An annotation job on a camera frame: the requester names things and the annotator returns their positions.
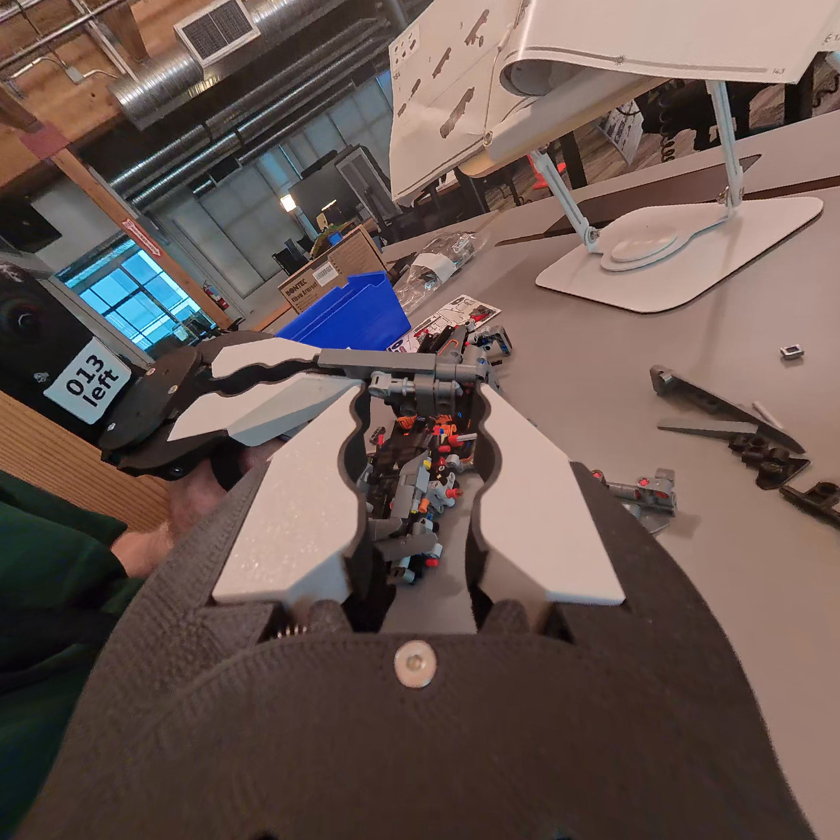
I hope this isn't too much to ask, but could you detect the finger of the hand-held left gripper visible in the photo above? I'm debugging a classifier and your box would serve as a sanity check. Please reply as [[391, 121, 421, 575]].
[[167, 375, 363, 448], [210, 344, 324, 396]]

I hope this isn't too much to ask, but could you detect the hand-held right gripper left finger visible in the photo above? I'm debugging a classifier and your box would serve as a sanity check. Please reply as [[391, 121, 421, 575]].
[[211, 386, 367, 603]]

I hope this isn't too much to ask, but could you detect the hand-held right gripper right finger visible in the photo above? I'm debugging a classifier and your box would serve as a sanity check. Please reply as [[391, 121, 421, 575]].
[[466, 384, 626, 632]]

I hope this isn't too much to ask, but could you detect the grey lego side panel assembly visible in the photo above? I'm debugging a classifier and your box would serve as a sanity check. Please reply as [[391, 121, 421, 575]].
[[591, 467, 678, 534]]

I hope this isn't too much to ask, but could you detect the grey lego car model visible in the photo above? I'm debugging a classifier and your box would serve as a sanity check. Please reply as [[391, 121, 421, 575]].
[[318, 322, 514, 585]]

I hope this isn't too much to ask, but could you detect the person's left forearm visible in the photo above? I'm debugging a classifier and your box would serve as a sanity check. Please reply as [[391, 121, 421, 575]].
[[0, 469, 178, 585]]

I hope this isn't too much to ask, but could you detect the dark grey lego wedge panel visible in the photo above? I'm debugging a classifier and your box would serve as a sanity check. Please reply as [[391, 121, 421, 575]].
[[650, 364, 807, 455]]

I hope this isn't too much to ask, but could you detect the plastic bag with lego parts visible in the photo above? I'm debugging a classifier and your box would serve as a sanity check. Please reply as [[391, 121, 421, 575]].
[[392, 231, 490, 315]]

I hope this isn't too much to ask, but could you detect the lego sticker sheet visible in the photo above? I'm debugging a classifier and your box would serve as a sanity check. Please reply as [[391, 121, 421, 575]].
[[387, 294, 503, 358]]

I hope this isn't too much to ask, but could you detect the black studded lego piece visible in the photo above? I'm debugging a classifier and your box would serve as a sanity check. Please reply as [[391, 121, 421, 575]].
[[728, 433, 811, 492]]

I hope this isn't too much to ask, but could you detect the black lego connector piece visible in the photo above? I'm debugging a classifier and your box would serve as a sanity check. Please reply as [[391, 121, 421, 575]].
[[780, 481, 840, 526]]

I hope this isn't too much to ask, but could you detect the lego instruction booklet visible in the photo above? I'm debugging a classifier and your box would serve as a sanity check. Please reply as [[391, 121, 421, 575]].
[[388, 0, 840, 204]]

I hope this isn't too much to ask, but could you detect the person's left hand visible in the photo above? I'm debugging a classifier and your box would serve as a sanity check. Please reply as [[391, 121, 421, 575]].
[[167, 438, 283, 546]]

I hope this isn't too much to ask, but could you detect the blue plastic bin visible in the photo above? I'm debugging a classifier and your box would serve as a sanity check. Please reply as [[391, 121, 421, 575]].
[[276, 270, 413, 355]]

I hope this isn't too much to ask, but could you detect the brown cardboard box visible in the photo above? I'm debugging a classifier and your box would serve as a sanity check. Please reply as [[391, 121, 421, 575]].
[[277, 225, 388, 316]]

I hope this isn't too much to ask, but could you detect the plywood panel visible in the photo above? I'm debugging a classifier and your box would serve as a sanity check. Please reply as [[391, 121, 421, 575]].
[[0, 390, 172, 532]]

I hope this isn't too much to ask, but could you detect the dark monitor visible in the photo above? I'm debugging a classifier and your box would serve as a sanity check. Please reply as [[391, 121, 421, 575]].
[[289, 154, 358, 227]]

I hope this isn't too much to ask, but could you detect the grey cabinet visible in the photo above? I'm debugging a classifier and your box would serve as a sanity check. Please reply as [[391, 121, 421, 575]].
[[336, 146, 401, 224]]

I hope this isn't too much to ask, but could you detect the white air vent grille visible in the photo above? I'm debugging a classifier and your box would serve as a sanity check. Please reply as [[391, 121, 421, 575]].
[[174, 0, 260, 67]]

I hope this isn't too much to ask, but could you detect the silver ventilation duct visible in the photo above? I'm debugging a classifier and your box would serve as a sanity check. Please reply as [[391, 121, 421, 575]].
[[108, 0, 395, 132]]

